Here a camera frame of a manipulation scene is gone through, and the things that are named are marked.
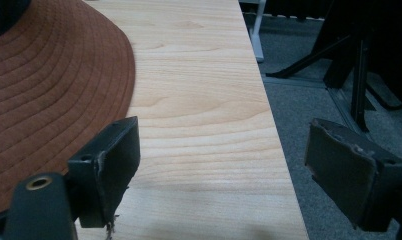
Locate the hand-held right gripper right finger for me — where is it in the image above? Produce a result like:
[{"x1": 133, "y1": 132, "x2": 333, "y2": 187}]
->
[{"x1": 303, "y1": 117, "x2": 402, "y2": 233}]

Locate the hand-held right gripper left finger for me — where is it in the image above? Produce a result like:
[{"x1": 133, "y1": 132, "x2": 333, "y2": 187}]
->
[{"x1": 66, "y1": 115, "x2": 142, "y2": 230}]

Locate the brown brimmed hat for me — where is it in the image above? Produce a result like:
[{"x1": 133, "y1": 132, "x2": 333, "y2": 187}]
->
[{"x1": 0, "y1": 0, "x2": 137, "y2": 218}]

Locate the black metal stand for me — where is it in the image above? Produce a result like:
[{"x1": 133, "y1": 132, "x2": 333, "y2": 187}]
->
[{"x1": 265, "y1": 0, "x2": 402, "y2": 133}]

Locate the white table leg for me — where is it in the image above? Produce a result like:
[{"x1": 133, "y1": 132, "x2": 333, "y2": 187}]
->
[{"x1": 239, "y1": 0, "x2": 267, "y2": 64}]

